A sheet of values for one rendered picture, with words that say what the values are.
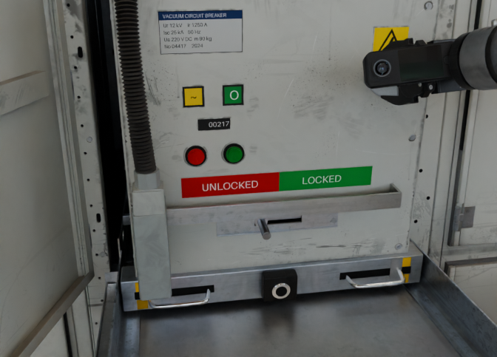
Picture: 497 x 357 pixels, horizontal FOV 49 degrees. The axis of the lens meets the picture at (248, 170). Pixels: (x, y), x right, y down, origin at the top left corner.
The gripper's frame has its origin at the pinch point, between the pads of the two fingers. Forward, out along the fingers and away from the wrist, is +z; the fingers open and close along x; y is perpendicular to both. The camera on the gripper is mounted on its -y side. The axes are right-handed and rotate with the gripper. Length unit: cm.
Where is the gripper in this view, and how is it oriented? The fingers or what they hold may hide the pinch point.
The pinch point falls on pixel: (365, 78)
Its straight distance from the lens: 87.7
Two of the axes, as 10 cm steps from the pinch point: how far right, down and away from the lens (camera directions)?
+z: -4.1, -0.4, 9.1
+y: 9.0, -1.5, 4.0
